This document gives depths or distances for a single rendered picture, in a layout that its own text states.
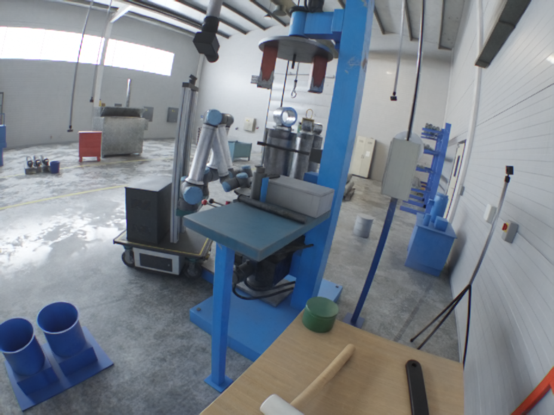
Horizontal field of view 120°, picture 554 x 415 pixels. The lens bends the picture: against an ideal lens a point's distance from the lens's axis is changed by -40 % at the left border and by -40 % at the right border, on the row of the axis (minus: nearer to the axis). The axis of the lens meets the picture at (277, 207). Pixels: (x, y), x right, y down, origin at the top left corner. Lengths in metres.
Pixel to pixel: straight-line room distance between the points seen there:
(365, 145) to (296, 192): 10.71
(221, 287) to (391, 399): 0.82
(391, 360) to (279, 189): 1.03
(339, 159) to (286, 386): 1.41
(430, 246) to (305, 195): 2.65
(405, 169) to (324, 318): 1.30
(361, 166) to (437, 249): 8.75
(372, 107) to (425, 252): 9.76
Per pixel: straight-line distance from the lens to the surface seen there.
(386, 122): 12.55
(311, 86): 2.03
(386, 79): 12.96
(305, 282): 2.05
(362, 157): 12.05
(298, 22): 2.12
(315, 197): 1.35
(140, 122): 9.77
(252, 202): 1.36
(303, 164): 3.31
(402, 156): 1.84
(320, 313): 0.78
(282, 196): 1.44
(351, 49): 1.85
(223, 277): 1.15
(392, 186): 1.85
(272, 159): 1.94
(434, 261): 3.84
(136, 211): 2.49
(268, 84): 1.99
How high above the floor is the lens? 1.48
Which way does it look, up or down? 17 degrees down
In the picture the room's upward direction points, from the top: 9 degrees clockwise
